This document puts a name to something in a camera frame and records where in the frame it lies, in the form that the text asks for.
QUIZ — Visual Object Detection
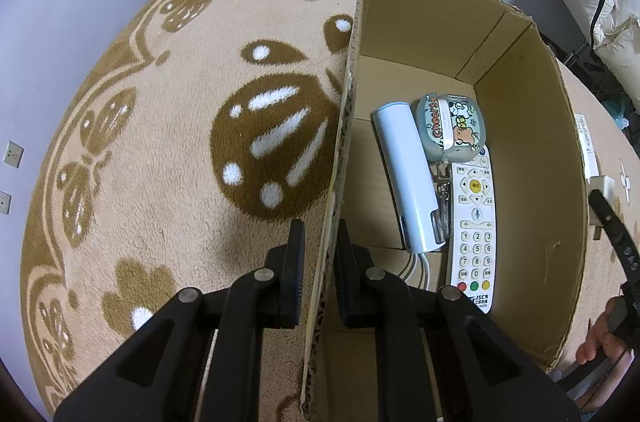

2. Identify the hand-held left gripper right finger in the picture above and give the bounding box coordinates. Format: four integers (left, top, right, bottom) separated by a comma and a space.
334, 219, 583, 422

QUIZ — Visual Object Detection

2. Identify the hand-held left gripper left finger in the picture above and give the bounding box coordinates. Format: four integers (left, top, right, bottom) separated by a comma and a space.
54, 219, 307, 422

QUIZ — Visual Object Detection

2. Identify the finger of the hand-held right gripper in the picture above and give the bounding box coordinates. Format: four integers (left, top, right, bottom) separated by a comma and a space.
587, 189, 640, 284

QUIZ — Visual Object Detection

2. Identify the large white charger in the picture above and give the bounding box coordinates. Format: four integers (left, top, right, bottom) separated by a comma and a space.
589, 175, 618, 203

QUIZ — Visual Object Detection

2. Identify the white charging cable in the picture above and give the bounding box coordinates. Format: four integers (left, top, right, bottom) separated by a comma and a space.
402, 252, 433, 290

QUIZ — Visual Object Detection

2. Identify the small white remote control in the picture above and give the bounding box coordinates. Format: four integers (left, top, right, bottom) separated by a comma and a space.
574, 113, 601, 179

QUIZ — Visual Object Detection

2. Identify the cardboard box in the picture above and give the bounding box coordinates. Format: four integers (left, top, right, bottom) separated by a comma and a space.
300, 0, 601, 420

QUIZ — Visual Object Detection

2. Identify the light blue power bank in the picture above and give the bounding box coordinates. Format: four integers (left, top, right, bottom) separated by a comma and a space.
371, 101, 447, 254

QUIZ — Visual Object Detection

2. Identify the long white keypad remote control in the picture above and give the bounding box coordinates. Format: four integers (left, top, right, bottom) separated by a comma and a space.
440, 152, 497, 315

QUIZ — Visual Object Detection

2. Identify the cartoon grey earbud case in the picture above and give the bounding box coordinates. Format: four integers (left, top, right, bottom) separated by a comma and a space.
415, 92, 487, 163

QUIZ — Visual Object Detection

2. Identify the person's right hand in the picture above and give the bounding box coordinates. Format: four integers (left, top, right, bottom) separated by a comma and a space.
575, 317, 640, 413

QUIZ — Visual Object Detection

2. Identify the teal plastic toy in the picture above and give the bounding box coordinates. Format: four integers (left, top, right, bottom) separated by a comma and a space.
602, 92, 633, 130

